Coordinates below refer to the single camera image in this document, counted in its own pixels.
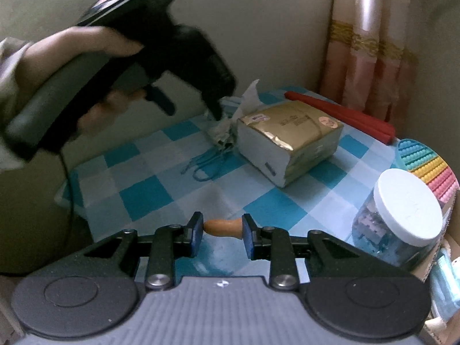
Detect person's left forearm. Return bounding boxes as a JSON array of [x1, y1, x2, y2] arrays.
[[0, 38, 35, 171]]

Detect clear jar with white lid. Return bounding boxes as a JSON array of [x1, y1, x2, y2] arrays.
[[351, 169, 444, 268]]

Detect tan soft toy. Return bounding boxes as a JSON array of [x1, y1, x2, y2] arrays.
[[204, 218, 244, 241]]

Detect blue checkered tablecloth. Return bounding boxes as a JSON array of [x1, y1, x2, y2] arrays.
[[54, 86, 407, 277]]

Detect rainbow bubble pop toy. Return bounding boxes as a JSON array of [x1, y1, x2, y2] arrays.
[[395, 137, 460, 211]]

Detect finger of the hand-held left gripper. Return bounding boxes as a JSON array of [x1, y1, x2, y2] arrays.
[[201, 91, 227, 121]]

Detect red rolled mat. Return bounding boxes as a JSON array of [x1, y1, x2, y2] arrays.
[[284, 91, 396, 146]]

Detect pink patterned curtain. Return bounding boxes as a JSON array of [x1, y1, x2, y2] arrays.
[[320, 0, 419, 126]]

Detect white tissue sheet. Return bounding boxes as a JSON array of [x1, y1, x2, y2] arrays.
[[230, 79, 261, 123]]

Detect person's left hand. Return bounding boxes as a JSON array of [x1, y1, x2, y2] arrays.
[[22, 25, 145, 134]]

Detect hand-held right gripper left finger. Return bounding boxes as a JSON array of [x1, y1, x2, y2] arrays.
[[72, 211, 205, 290]]

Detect gold tissue pack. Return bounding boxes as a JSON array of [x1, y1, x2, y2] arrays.
[[235, 101, 344, 188]]

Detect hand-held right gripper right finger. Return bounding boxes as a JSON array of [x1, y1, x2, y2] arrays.
[[241, 214, 382, 292]]

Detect cardboard box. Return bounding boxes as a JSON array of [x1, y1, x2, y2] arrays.
[[413, 187, 460, 345]]

